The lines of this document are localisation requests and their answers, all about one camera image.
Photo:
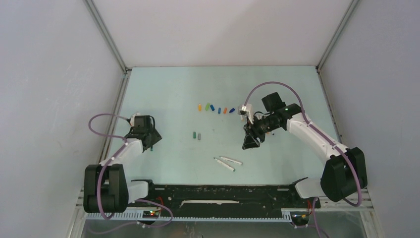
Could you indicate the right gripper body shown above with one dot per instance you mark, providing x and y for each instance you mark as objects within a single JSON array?
[{"x": 266, "y": 124}]

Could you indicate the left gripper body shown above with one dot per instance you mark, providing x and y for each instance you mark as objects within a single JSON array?
[{"x": 154, "y": 136}]

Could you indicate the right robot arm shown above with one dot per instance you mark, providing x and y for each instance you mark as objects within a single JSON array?
[{"x": 344, "y": 171}]

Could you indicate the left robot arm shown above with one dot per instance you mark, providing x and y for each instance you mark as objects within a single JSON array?
[{"x": 107, "y": 189}]

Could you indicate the left controller board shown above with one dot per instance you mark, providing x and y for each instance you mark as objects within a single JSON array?
[{"x": 150, "y": 214}]

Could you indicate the controller board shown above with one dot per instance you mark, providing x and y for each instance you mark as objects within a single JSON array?
[
  {"x": 299, "y": 217},
  {"x": 150, "y": 214}
]

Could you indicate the right controller board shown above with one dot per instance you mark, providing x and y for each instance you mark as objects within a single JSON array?
[{"x": 299, "y": 217}]

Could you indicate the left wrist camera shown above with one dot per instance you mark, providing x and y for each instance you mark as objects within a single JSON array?
[{"x": 132, "y": 118}]

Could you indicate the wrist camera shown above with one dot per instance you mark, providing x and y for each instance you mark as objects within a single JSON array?
[
  {"x": 246, "y": 113},
  {"x": 132, "y": 118}
]

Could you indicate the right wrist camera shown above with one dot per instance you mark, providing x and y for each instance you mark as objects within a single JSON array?
[{"x": 246, "y": 113}]

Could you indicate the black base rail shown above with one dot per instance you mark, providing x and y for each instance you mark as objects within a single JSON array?
[{"x": 223, "y": 201}]

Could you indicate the white cable duct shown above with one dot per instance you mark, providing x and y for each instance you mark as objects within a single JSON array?
[{"x": 136, "y": 215}]

